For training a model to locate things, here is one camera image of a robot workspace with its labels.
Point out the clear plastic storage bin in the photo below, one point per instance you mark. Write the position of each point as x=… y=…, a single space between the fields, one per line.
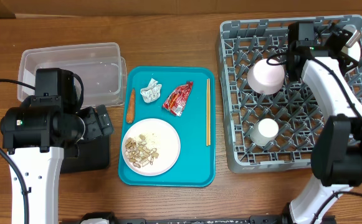
x=100 y=66

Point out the pink-white bowl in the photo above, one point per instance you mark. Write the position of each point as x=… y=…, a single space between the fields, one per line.
x=264 y=78

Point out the large white plate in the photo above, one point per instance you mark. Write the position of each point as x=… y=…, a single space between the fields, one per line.
x=167 y=141

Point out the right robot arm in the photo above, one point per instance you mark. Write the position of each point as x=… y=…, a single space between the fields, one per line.
x=336 y=158

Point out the black rectangular tray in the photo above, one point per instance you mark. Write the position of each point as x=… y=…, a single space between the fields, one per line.
x=93 y=155

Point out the orange carrot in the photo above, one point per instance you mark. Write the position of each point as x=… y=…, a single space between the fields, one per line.
x=130 y=114

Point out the teal serving tray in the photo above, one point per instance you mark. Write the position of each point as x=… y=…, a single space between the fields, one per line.
x=195 y=166

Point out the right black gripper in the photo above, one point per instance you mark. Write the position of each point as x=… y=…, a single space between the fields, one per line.
x=342 y=61

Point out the white bowl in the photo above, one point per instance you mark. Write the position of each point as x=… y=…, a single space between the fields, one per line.
x=352 y=48

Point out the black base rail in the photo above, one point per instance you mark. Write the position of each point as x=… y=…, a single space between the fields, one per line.
x=254 y=219

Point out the white cup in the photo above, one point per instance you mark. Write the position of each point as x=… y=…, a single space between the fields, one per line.
x=264 y=131

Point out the grey dishwasher rack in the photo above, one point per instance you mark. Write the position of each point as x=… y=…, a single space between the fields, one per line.
x=242 y=44

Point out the white paper ball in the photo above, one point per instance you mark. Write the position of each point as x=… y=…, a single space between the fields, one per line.
x=152 y=92

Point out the red snack wrapper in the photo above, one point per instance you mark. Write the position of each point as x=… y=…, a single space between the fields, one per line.
x=176 y=101

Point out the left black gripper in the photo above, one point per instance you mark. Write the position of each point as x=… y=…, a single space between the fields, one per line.
x=95 y=130

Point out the wooden chopstick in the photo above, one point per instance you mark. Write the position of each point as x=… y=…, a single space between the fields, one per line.
x=207 y=112
x=210 y=111

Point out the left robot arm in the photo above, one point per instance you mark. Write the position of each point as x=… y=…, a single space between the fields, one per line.
x=38 y=134

